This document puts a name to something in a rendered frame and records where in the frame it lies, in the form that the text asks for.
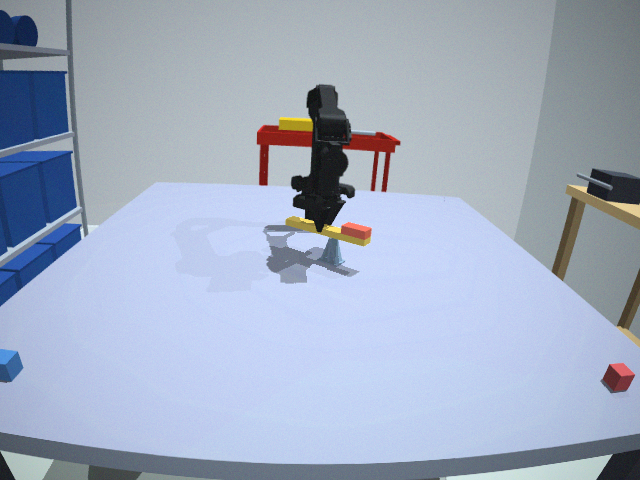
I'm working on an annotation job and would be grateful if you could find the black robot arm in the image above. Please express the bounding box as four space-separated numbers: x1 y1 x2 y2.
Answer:
291 85 352 194

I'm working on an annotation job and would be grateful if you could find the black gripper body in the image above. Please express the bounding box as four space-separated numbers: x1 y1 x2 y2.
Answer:
292 167 356 212

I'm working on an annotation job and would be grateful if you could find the red cube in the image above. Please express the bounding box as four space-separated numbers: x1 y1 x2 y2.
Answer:
603 363 635 392

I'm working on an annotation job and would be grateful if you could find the blue cube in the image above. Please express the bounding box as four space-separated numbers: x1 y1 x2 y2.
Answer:
0 349 23 381

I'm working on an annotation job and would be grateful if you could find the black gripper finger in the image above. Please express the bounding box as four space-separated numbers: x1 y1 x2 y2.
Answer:
325 199 346 225
311 206 331 232

